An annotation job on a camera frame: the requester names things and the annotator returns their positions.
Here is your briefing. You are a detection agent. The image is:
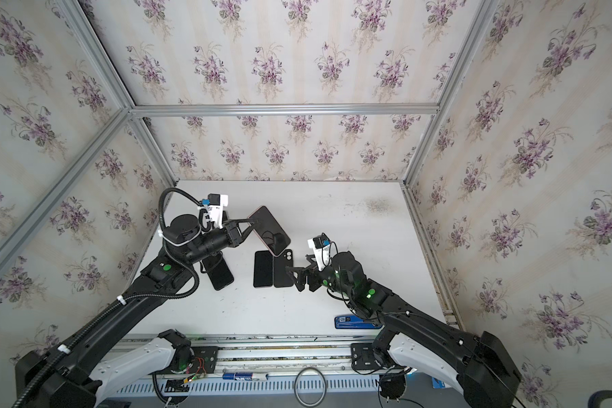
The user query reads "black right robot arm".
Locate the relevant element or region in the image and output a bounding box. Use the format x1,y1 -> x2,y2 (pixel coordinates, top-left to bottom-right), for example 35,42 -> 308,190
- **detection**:
284,252 -> 522,407

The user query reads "pink-cased phone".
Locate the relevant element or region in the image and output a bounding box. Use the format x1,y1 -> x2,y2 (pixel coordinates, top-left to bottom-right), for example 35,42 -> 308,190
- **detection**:
249,206 -> 292,257

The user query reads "small circuit board with wires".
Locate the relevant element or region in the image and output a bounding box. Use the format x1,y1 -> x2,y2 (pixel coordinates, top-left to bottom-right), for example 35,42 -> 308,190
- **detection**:
161,357 -> 207,393

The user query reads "black phone case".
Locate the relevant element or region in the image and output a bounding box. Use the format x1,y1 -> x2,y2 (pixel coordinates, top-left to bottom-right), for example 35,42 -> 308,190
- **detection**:
273,248 -> 293,288

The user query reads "blue marker pen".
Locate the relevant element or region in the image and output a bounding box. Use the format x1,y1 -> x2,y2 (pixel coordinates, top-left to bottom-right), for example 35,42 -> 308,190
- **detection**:
222,372 -> 268,382

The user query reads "black phone left front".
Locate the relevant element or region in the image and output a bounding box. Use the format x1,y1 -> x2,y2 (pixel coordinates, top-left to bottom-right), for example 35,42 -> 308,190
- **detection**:
201,253 -> 235,291

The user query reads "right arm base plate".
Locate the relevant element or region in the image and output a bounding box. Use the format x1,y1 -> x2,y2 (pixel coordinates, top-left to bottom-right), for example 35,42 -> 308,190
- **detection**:
350,343 -> 384,372

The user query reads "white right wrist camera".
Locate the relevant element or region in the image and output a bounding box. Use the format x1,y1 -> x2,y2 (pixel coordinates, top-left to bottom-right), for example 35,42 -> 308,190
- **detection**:
308,233 -> 332,271

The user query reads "blue black box cutter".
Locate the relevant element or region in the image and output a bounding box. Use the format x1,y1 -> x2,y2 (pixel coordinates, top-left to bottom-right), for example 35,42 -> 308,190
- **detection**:
333,314 -> 383,330

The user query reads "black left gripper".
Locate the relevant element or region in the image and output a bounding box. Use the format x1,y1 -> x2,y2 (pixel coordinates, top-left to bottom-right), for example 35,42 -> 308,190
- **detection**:
184,217 -> 258,268

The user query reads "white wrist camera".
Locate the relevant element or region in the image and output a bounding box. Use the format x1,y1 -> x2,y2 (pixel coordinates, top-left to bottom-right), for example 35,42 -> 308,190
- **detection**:
308,233 -> 332,271
198,194 -> 229,232

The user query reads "black smartphone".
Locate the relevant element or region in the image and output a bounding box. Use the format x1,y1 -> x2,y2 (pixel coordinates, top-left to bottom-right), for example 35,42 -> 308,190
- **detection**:
253,251 -> 274,288

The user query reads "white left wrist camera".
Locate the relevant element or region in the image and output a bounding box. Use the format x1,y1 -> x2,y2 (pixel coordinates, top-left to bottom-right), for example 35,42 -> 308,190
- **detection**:
198,194 -> 229,232

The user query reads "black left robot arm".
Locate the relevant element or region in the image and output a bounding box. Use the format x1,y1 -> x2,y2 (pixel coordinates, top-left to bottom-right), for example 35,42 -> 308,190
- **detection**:
14,214 -> 257,407

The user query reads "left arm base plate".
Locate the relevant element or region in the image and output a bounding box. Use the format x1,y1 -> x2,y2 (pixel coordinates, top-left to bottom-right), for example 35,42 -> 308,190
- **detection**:
185,346 -> 219,375

